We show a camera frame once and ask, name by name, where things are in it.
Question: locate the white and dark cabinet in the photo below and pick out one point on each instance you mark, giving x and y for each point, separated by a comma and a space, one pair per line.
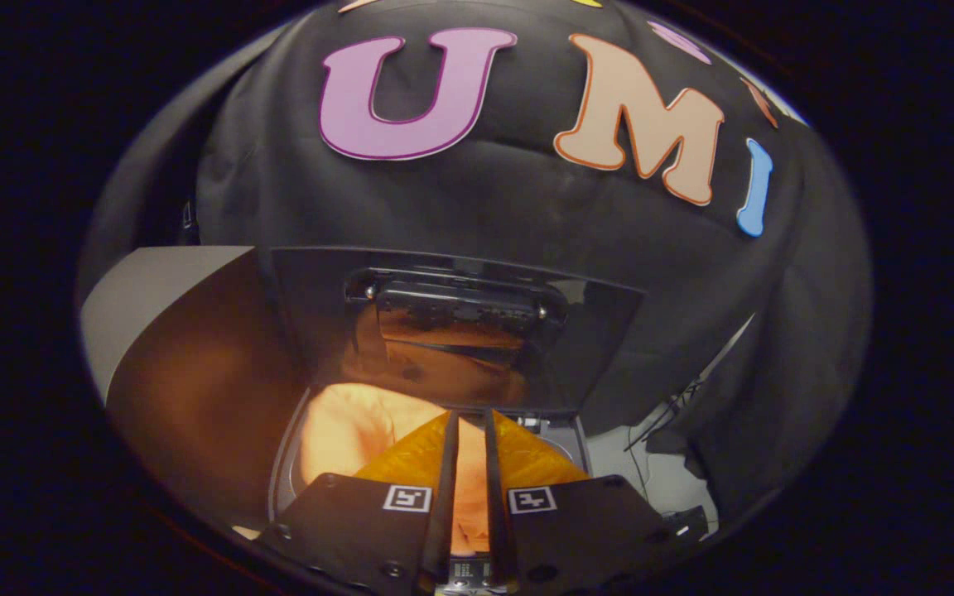
195, 372

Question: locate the black backdrop cloth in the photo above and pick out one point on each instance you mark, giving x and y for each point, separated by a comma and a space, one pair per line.
527, 207

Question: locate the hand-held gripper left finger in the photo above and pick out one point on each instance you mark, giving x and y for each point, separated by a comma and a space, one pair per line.
441, 513

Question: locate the black floor box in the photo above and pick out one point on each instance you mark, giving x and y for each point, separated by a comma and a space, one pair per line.
688, 521

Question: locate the orange garment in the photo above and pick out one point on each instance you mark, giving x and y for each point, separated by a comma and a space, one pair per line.
353, 430

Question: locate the dark washing machine lid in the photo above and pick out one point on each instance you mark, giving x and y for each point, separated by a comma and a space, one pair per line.
593, 348

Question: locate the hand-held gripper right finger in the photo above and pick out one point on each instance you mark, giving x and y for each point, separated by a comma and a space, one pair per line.
500, 513

